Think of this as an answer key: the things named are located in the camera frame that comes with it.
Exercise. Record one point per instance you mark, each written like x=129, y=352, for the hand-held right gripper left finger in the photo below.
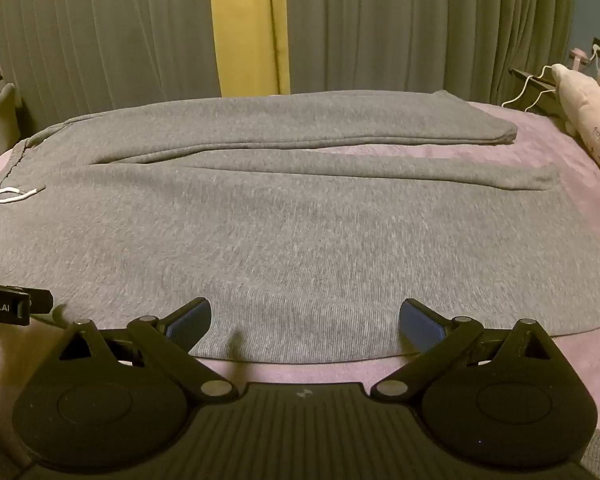
x=187, y=321

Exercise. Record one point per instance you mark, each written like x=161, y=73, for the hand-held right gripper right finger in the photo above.
x=421, y=321

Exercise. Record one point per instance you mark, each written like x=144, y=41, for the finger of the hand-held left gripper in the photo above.
x=41, y=301

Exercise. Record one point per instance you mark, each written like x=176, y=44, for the grey sweat pants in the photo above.
x=280, y=220

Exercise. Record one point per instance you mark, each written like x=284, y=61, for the pink bed blanket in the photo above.
x=560, y=160

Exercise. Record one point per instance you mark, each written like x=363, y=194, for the bed headboard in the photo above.
x=535, y=91

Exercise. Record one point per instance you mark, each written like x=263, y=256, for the grey curtain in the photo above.
x=405, y=25
x=105, y=35

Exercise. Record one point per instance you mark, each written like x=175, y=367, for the yellow curtain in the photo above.
x=240, y=30

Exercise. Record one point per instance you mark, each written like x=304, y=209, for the small pink object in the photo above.
x=580, y=57

